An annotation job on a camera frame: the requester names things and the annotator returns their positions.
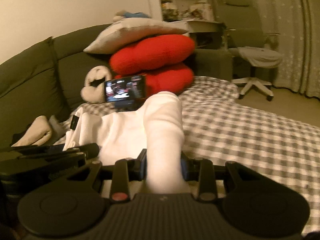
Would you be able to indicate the red knitted cushion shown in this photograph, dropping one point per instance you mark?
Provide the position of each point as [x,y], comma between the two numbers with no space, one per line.
[160,59]

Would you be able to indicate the beige pillow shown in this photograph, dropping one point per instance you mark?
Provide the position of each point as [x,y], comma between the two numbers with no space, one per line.
[127,31]

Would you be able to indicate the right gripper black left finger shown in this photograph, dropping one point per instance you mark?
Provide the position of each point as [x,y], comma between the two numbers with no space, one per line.
[125,171]

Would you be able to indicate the smartphone playing video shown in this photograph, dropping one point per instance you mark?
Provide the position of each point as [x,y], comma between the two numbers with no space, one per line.
[125,88]

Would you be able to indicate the grey checkered bed quilt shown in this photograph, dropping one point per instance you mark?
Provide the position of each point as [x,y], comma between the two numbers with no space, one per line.
[219,129]

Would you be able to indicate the blue plush toy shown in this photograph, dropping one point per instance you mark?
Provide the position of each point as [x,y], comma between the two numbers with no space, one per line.
[123,14]

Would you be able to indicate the folded grey cloth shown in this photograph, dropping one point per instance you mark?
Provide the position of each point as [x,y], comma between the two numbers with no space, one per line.
[58,131]

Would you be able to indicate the folded beige blanket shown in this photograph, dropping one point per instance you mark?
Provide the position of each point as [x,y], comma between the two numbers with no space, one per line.
[37,134]

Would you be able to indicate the grey star curtain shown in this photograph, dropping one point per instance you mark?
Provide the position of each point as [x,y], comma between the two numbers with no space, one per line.
[297,22]

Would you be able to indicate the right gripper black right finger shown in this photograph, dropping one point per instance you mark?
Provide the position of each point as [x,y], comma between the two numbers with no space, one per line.
[202,171]

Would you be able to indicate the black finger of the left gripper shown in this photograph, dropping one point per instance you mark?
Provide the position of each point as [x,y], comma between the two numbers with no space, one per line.
[90,150]
[52,160]

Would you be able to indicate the grey garment on chair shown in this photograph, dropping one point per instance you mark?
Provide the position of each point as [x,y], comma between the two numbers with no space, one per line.
[258,57]

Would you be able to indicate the white desk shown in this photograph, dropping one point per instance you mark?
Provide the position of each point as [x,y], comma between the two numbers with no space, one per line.
[205,34]

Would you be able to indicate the white flower plush cushion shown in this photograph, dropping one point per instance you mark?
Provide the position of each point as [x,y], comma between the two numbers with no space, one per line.
[93,90]

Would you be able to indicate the white Pooh t-shirt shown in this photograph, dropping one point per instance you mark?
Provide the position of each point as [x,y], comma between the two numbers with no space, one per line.
[156,127]

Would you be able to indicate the grey office chair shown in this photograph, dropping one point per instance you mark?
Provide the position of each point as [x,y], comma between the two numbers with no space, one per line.
[243,28]

